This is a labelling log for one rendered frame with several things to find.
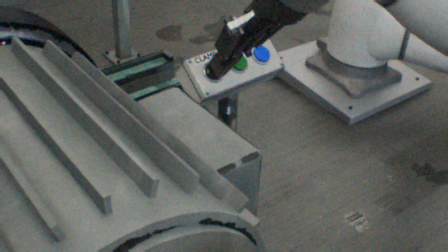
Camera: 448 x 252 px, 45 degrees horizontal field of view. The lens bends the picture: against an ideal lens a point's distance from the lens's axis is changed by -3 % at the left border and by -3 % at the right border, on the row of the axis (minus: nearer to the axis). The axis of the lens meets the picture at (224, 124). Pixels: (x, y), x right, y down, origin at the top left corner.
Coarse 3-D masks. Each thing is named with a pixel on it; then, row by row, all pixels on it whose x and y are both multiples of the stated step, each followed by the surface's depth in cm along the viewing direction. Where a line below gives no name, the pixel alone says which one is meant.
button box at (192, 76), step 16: (272, 48) 95; (192, 64) 88; (256, 64) 93; (272, 64) 94; (192, 80) 88; (208, 80) 88; (224, 80) 89; (240, 80) 90; (256, 80) 93; (192, 96) 89; (208, 96) 87; (224, 96) 92
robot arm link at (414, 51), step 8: (408, 32) 120; (408, 40) 120; (416, 40) 119; (408, 48) 121; (416, 48) 120; (424, 48) 119; (432, 48) 119; (400, 56) 125; (408, 56) 123; (416, 56) 122; (424, 56) 121; (432, 56) 120; (440, 56) 119; (416, 64) 125; (424, 64) 123; (432, 64) 122; (440, 64) 120; (440, 72) 124
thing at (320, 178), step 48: (48, 0) 175; (96, 0) 176; (144, 0) 176; (192, 0) 177; (240, 0) 179; (96, 48) 149; (144, 48) 150; (192, 48) 151; (288, 48) 153; (240, 96) 132; (288, 96) 133; (432, 96) 136; (288, 144) 118; (336, 144) 118; (384, 144) 119; (432, 144) 119; (288, 192) 106; (336, 192) 106; (384, 192) 106; (432, 192) 107; (288, 240) 96; (336, 240) 96; (384, 240) 96; (432, 240) 96
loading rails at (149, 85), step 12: (132, 60) 119; (144, 60) 120; (156, 60) 121; (168, 60) 121; (108, 72) 115; (120, 72) 116; (132, 72) 117; (144, 72) 118; (156, 72) 120; (168, 72) 122; (120, 84) 115; (132, 84) 117; (144, 84) 119; (156, 84) 113; (168, 84) 113; (180, 84) 111; (132, 96) 109; (144, 96) 107
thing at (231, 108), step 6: (234, 96) 96; (222, 102) 96; (228, 102) 95; (234, 102) 97; (222, 108) 97; (228, 108) 95; (234, 108) 97; (222, 114) 98; (228, 114) 95; (234, 114) 98; (222, 120) 98; (228, 120) 95; (234, 120) 99; (234, 126) 100
